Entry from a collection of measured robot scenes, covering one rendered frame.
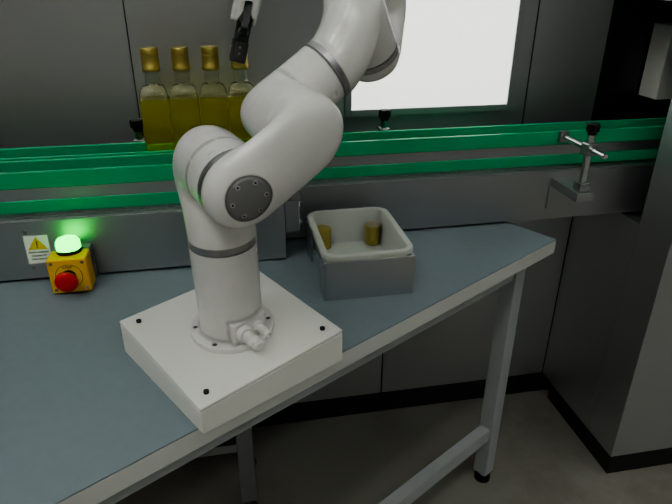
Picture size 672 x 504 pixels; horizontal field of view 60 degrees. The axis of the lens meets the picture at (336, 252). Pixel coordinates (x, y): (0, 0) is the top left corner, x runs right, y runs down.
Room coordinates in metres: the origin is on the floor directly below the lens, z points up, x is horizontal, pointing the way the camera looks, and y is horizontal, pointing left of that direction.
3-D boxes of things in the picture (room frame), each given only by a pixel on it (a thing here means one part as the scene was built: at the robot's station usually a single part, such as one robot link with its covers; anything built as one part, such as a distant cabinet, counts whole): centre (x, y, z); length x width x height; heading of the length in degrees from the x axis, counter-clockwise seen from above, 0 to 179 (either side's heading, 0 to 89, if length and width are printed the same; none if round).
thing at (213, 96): (1.23, 0.25, 0.99); 0.06 x 0.06 x 0.21; 12
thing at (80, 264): (0.98, 0.50, 0.79); 0.07 x 0.07 x 0.07; 11
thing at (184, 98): (1.21, 0.31, 0.99); 0.06 x 0.06 x 0.21; 10
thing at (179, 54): (1.21, 0.31, 1.14); 0.04 x 0.04 x 0.04
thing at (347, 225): (1.05, -0.04, 0.80); 0.22 x 0.17 x 0.09; 11
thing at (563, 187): (1.25, -0.54, 0.90); 0.17 x 0.05 x 0.23; 11
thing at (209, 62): (1.23, 0.25, 1.14); 0.04 x 0.04 x 0.04
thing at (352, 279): (1.08, -0.04, 0.79); 0.27 x 0.17 x 0.08; 11
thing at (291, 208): (1.15, 0.10, 0.85); 0.09 x 0.04 x 0.07; 11
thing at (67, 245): (0.98, 0.50, 0.84); 0.04 x 0.04 x 0.03
